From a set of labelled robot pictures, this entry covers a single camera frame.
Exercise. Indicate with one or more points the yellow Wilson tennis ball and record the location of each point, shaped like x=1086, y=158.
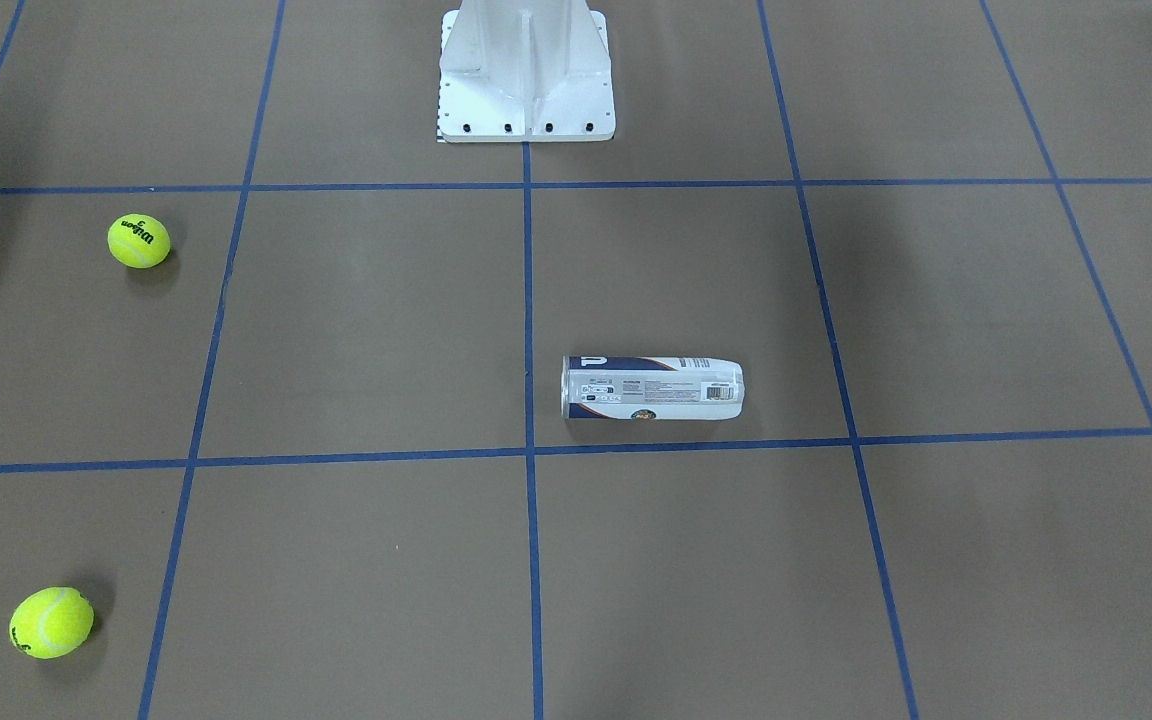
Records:
x=138, y=241

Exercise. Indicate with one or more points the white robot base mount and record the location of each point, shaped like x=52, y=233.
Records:
x=525, y=72

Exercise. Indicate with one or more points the clear tennis ball can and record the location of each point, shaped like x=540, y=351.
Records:
x=673, y=388

